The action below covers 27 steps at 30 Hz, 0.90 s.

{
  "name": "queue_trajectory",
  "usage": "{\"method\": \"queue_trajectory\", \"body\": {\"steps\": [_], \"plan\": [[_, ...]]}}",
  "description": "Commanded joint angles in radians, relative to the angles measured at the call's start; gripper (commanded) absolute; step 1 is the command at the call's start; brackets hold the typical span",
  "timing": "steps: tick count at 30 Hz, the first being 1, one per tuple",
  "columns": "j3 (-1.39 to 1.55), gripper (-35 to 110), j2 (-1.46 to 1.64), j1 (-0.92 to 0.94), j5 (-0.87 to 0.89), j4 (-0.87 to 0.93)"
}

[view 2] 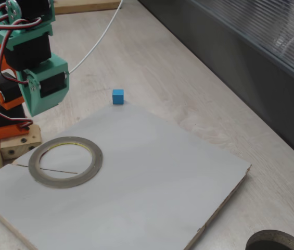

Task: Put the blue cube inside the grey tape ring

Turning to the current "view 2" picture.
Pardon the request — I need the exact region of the wooden robot base mount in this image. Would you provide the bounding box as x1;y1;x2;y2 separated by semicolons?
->
0;124;42;174

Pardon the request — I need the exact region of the grey-white plywood board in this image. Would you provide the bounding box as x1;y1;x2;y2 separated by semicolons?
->
0;103;252;250

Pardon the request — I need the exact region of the white cable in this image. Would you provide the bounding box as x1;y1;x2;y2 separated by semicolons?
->
68;0;124;74

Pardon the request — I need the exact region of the grey translucent desk divider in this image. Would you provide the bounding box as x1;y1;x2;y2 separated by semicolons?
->
138;0;294;169

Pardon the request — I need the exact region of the grey tape ring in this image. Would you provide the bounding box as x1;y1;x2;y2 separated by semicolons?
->
28;136;104;190

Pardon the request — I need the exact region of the small blue cube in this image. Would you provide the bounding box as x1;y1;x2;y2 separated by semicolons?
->
112;89;125;105

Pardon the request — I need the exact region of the light wooden plank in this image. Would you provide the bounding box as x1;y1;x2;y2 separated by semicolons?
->
54;0;122;15

